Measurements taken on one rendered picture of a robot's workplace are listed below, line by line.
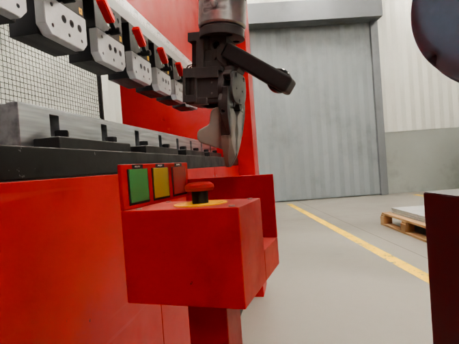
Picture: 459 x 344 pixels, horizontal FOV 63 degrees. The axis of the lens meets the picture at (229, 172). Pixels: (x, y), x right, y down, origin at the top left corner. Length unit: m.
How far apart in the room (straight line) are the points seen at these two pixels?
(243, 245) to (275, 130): 7.48
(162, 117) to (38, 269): 1.97
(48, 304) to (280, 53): 7.83
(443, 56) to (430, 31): 0.02
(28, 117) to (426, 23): 0.65
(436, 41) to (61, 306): 0.58
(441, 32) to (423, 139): 8.60
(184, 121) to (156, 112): 0.20
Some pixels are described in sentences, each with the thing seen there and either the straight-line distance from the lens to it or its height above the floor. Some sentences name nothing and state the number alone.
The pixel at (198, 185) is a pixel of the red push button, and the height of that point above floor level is 0.81.
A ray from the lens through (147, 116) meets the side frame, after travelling 2.52.
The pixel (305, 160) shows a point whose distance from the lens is 8.00.
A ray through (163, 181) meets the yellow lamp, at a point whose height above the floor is 0.81.
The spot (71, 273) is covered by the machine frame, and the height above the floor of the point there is 0.68.
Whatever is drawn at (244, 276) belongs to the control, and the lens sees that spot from 0.45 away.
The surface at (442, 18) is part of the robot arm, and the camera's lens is 0.37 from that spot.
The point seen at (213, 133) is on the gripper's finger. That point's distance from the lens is 0.58.
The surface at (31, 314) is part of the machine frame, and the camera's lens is 0.59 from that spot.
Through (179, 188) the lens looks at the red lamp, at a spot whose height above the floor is 0.80.
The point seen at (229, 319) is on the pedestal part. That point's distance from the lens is 0.57.
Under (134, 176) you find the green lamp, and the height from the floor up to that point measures 0.82.
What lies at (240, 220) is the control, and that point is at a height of 0.76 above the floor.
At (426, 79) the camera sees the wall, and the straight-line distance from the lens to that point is 9.13.
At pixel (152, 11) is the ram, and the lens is 1.48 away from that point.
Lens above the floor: 0.83
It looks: 1 degrees down
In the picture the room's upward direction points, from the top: 4 degrees counter-clockwise
